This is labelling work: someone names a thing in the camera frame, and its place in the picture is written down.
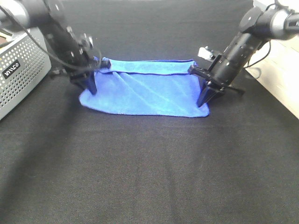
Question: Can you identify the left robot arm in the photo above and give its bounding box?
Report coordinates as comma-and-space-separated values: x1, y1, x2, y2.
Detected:
0, 0, 111, 95

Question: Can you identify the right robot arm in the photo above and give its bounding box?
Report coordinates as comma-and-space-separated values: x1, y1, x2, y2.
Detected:
188, 1, 299, 107

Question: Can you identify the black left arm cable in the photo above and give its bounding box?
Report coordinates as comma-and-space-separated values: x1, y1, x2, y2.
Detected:
0, 4, 103, 70

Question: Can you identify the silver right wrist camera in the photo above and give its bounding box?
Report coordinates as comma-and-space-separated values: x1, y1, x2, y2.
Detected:
197, 46, 220, 62

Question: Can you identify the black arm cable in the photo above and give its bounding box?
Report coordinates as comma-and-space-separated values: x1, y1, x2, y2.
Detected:
247, 39, 273, 77
0, 4, 103, 70

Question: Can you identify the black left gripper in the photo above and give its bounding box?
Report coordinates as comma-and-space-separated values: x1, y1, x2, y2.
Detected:
52, 33, 111, 95

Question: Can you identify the grey perforated laundry basket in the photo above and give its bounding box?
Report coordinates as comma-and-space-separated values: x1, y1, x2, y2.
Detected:
0, 29, 51, 119

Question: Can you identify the black tablecloth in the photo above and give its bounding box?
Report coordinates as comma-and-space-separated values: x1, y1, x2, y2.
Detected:
0, 0, 299, 224

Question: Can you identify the blue microfibre towel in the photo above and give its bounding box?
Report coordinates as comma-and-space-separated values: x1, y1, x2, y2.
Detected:
78, 58, 210, 118

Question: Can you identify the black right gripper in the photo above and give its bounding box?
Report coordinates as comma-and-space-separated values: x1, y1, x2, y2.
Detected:
188, 53, 245, 107

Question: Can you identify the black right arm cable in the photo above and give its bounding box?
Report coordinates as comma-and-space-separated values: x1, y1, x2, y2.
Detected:
247, 39, 273, 77

